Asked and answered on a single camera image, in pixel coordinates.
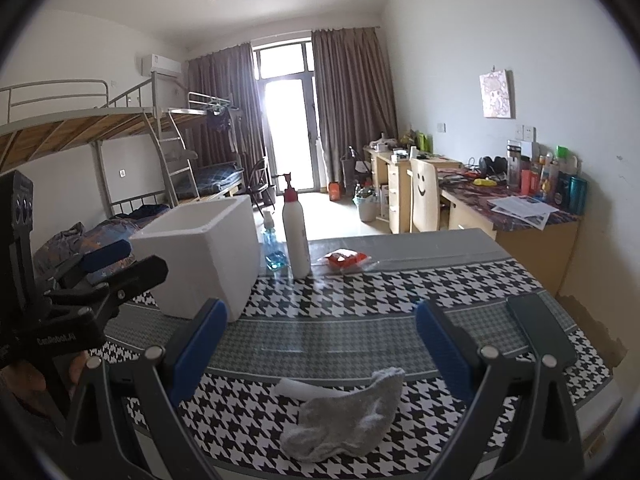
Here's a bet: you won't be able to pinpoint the grey sock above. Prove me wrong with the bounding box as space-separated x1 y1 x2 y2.
281 367 405 463

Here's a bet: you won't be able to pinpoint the person's left hand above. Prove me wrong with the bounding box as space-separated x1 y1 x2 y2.
1 351 89 413

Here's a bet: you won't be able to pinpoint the blue plaid quilt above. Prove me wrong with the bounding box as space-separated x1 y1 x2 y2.
32 205 169 278

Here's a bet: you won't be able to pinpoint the white foam box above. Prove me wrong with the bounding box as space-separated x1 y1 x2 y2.
129 195 260 322

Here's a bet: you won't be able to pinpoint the metal bunk bed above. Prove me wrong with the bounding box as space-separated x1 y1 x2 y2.
0 71 249 241

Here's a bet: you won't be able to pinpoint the dark green phone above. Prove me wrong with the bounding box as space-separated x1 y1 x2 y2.
506 294 577 370

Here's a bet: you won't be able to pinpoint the blue sanitizer bottle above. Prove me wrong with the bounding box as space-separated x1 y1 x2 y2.
262 210 288 272

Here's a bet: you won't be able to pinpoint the black folding chair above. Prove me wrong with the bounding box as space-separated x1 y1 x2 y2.
245 156 274 214

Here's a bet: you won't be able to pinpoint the white red pump bottle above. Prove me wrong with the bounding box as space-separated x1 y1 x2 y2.
281 174 311 280

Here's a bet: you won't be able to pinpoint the left brown curtain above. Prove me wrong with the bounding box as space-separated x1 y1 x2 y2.
186 42 266 171

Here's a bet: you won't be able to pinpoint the brown curtain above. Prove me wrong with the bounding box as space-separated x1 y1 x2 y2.
186 42 266 171
311 27 398 182

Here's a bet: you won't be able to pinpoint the red snack packet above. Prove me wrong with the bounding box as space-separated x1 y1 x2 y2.
319 248 370 273

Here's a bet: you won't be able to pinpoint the white air conditioner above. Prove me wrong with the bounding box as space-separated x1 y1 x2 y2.
140 54 182 78

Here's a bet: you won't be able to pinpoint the wooden desk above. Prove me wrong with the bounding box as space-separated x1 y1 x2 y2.
364 148 580 295

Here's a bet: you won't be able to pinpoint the white bucket on floor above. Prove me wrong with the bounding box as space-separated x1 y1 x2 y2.
354 194 380 223

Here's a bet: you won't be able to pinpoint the papers on desk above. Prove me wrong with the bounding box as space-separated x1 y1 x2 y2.
488 196 559 231

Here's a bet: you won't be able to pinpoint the balcony glass door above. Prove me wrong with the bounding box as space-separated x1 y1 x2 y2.
253 38 321 192

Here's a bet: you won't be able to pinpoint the teal bottle on desk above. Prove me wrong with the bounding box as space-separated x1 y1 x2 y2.
568 176 588 216

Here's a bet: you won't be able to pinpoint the right brown curtain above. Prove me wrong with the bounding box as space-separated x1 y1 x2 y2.
311 27 398 182

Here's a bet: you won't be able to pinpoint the smiley face wooden chair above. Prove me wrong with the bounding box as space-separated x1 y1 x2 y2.
410 159 440 232

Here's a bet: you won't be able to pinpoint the pink anime wall picture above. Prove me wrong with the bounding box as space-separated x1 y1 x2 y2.
478 70 514 119

